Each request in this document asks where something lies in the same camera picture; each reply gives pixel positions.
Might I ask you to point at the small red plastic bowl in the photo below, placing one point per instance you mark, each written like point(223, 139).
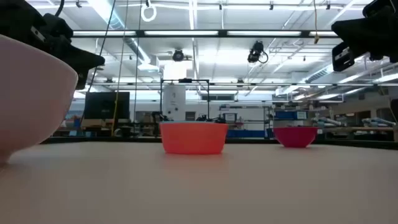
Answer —
point(295, 137)

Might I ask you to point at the large white bowl blue interior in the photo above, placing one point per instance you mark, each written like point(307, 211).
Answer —
point(31, 102)

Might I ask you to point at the blue storage bins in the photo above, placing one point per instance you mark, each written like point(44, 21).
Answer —
point(245, 133)

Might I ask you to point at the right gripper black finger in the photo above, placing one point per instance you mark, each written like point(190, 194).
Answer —
point(363, 26)
point(363, 40)

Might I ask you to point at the orange plastic bowl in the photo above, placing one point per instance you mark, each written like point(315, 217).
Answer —
point(192, 138)

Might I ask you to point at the thin black metal frame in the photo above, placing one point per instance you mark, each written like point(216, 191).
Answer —
point(161, 99)

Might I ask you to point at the background light grey robot arm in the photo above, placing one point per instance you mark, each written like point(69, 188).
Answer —
point(379, 121)
point(326, 121)

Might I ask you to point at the black monitor screen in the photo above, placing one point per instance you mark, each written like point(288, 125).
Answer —
point(107, 105)

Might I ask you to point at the black overhead camera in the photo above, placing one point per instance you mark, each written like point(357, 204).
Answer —
point(255, 52)

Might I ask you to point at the overhead light bar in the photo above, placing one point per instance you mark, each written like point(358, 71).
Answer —
point(186, 33)

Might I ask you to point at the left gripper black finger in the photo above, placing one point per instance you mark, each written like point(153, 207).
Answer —
point(90, 65)
point(84, 56)

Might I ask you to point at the tan tabletop board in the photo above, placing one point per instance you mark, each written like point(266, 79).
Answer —
point(199, 186)

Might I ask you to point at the round black ceiling fixture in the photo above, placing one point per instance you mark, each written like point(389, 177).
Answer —
point(178, 55)

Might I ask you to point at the white cylindrical tank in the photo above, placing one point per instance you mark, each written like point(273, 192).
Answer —
point(174, 102)

